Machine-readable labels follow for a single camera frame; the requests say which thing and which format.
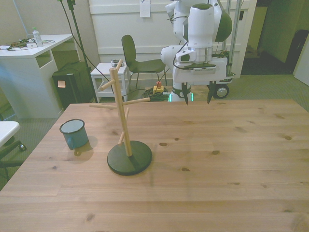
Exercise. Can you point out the white small box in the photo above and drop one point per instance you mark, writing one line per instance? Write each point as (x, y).
(31, 45)

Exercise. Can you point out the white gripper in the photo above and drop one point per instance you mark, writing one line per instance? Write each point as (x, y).
(200, 78)

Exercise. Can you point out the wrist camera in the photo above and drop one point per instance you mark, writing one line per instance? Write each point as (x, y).
(202, 70)

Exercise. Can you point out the white office chair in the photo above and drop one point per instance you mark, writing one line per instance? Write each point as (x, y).
(7, 130)

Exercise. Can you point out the white desk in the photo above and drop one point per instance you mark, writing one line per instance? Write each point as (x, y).
(21, 79)

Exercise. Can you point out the clear plastic bottle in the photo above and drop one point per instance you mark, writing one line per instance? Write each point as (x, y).
(38, 38)

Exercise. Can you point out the wheeled cart with aluminium frame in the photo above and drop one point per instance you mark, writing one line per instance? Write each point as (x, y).
(221, 91)

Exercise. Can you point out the orange sticky note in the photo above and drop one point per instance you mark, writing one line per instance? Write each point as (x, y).
(61, 84)

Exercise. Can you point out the yellow emergency stop button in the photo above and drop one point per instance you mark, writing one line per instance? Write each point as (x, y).
(158, 90)

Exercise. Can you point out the white paper sheet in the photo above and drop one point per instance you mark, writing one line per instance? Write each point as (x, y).
(144, 9)

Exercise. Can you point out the blue enamel mug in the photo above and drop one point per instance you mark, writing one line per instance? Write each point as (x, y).
(77, 137)

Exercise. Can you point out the white small side table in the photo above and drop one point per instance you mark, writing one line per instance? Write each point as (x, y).
(103, 68)

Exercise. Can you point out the wooden mug tree black base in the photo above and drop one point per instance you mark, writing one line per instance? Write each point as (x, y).
(130, 162)

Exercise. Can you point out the black chair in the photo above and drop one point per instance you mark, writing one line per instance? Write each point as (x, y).
(128, 50)

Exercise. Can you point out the black box case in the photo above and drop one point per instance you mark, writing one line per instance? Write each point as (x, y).
(72, 91)

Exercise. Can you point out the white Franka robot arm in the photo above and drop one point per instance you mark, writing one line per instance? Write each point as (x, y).
(200, 24)

